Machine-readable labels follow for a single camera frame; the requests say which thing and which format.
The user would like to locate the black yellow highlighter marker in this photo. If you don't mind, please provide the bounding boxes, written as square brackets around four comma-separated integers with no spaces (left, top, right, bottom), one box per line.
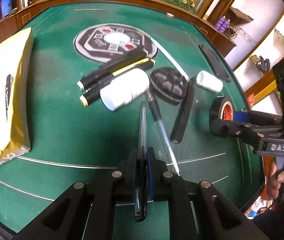
[77,57,155,107]

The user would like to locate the black smartphone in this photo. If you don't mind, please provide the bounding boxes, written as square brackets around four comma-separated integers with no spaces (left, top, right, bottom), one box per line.
[199,44,231,82]

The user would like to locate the black tape roll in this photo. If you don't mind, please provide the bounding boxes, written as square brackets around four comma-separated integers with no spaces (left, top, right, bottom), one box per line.
[209,96,234,128]

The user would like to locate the white stick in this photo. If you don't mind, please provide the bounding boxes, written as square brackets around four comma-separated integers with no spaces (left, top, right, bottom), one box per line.
[151,37,190,81]

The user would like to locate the blue thermos jug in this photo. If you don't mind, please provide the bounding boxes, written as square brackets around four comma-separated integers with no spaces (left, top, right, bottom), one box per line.
[1,0,13,18]

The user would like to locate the clear ballpoint pen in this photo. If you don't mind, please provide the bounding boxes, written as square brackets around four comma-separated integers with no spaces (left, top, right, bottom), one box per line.
[134,101,148,222]

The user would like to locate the person right hand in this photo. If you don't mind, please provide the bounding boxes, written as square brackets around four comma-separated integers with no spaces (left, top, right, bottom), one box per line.
[267,158,284,199]

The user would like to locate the clear black gel pen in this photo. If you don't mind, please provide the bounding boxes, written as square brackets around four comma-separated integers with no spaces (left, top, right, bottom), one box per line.
[145,89,181,176]

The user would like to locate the white pill bottle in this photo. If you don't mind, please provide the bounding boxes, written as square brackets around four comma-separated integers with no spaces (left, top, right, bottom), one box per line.
[101,73,150,111]

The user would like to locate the black ridged round cap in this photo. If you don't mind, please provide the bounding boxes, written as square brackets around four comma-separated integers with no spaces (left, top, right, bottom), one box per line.
[150,67,188,105]

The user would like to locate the white small bottle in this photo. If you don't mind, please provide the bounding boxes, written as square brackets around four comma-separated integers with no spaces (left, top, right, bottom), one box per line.
[196,70,223,93]

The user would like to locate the purple bottles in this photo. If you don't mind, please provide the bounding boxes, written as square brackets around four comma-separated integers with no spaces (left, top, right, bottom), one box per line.
[214,16,230,33]

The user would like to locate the black marker white cap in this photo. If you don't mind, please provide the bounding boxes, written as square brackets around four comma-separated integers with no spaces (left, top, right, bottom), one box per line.
[77,49,147,91]

